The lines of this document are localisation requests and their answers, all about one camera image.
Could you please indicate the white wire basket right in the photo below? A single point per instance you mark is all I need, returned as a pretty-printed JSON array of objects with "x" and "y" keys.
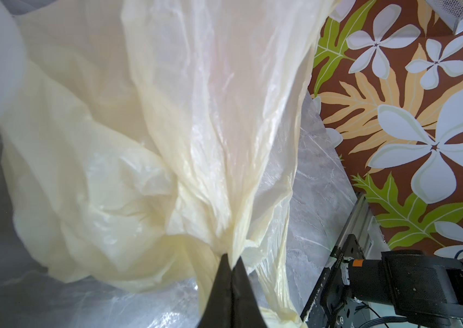
[{"x": 450, "y": 12}]

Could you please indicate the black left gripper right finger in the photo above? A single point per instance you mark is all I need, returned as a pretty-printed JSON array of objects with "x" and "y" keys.
[{"x": 245, "y": 311}]

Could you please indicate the yellow orange-print plastic bag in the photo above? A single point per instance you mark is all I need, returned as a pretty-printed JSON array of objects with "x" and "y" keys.
[{"x": 150, "y": 138}]

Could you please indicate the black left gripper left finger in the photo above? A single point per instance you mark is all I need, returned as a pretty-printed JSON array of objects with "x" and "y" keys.
[{"x": 218, "y": 312}]

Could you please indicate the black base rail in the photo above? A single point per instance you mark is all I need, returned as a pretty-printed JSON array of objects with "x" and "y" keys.
[{"x": 331, "y": 304}]

